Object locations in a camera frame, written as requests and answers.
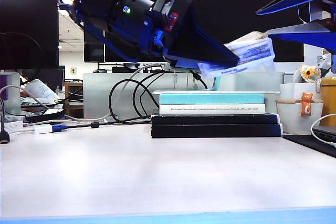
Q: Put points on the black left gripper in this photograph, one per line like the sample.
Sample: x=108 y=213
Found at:
x=168 y=22

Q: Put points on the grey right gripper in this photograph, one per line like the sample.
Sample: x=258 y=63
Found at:
x=315 y=11

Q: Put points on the white purple tissue packet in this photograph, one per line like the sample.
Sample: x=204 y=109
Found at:
x=257 y=51

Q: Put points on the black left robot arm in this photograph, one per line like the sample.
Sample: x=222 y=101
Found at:
x=105 y=3

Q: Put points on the silver light-blue monitor stand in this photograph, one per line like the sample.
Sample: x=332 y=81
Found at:
x=216 y=85

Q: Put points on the white partition board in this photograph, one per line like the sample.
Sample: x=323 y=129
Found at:
x=313 y=58

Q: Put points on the teal book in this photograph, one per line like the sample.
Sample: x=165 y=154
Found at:
x=210 y=99

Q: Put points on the plush toy with sunflower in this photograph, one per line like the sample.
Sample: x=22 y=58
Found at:
x=307 y=73

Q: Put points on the black AOC monitor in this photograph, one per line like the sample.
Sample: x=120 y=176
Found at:
x=236 y=11

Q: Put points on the white book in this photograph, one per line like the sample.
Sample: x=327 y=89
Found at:
x=210 y=112

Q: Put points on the thin black flat box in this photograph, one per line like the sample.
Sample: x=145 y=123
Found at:
x=210 y=119

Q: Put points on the thick black flat box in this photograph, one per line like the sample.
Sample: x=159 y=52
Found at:
x=183 y=130

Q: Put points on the yellow canister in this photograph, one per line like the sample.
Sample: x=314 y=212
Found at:
x=329 y=98

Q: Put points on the orange cat figurine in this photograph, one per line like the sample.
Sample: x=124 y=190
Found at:
x=305 y=108

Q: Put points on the black monitor with white sticker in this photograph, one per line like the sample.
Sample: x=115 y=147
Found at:
x=92 y=53

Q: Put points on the white cup with cat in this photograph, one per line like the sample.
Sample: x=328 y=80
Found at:
x=288 y=116

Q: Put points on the black laptop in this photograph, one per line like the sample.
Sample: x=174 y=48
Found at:
x=325 y=133

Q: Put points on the black mouse pad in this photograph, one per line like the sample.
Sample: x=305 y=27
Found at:
x=309 y=144

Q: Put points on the brown wooden cabinet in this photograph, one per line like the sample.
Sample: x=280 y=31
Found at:
x=73 y=108

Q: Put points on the small dark background monitor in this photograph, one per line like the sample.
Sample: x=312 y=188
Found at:
x=50 y=77

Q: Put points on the blue VGA connector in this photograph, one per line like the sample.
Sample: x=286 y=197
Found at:
x=60 y=128

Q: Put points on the white bottle with blue print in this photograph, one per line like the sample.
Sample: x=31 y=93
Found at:
x=39 y=89

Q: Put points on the black shallow dish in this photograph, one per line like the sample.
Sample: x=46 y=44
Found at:
x=44 y=116

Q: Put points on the white adapter box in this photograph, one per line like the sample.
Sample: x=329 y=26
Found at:
x=43 y=129

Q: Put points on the stack of papers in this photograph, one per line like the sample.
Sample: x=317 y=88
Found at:
x=31 y=102

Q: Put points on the black monitor with thin bezel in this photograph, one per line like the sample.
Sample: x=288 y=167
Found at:
x=26 y=24

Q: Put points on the silver device with purple screen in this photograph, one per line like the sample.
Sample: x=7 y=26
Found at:
x=13 y=95

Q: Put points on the small white box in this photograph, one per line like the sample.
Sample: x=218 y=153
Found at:
x=13 y=127

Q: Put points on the wall socket plate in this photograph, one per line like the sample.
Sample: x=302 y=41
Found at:
x=73 y=71

